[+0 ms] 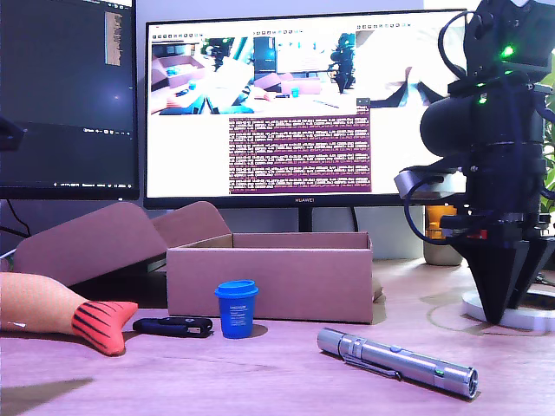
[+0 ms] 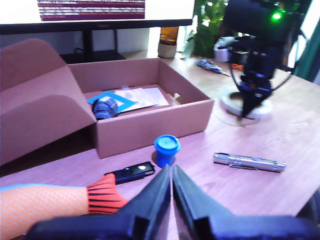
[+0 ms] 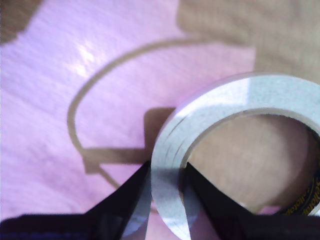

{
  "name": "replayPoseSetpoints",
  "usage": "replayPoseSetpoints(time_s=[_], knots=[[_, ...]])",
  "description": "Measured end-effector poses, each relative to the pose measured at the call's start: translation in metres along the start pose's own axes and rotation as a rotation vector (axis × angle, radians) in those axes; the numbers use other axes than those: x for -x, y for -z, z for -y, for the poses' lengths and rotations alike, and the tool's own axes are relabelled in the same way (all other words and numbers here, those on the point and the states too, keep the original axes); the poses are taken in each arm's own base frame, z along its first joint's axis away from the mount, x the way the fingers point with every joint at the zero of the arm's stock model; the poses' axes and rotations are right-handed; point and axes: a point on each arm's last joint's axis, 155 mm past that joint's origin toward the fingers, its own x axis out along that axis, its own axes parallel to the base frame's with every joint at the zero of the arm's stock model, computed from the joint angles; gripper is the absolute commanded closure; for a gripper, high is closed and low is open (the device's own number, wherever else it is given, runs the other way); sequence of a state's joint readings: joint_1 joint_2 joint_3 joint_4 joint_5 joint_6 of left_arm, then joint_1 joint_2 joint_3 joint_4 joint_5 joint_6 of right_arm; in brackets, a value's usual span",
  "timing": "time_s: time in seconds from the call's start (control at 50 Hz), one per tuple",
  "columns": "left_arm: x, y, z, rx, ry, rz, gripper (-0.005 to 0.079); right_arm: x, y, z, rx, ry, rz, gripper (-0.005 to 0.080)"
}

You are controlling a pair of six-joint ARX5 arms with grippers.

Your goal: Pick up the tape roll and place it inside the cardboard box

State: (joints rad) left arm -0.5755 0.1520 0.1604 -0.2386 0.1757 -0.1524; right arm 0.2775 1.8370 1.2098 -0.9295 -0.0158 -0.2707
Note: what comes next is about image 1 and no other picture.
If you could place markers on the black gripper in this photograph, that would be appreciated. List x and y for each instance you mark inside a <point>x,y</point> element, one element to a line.
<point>507,190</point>

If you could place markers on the white tape roll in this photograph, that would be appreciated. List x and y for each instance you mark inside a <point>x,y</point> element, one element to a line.
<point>533,321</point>

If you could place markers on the open cardboard box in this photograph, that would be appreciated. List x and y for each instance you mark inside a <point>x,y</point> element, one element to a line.
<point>282,281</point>

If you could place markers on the amber glass lamp, grey base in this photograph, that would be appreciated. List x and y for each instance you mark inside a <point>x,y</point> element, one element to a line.
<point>438,256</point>

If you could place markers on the green leafy houseplant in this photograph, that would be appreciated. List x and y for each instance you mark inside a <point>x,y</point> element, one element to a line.
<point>550,167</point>

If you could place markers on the silver pen flashlight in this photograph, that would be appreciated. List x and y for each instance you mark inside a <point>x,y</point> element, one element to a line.
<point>390,357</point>

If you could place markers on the Huawei computer monitor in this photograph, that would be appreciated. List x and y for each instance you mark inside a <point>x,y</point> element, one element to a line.
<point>403,65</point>

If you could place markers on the small blue lidded cup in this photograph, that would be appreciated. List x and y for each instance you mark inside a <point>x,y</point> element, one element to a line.
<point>236,312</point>

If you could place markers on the black USB stick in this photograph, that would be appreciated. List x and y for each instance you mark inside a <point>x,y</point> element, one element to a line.
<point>169,327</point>

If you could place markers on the orange fish plush toy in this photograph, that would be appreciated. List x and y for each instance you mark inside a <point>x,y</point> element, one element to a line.
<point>39,303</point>

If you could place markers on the dark computer monitor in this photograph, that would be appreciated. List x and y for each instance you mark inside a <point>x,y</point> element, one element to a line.
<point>65,86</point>

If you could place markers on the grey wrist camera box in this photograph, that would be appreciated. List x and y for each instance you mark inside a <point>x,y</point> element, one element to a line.
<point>416,182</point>

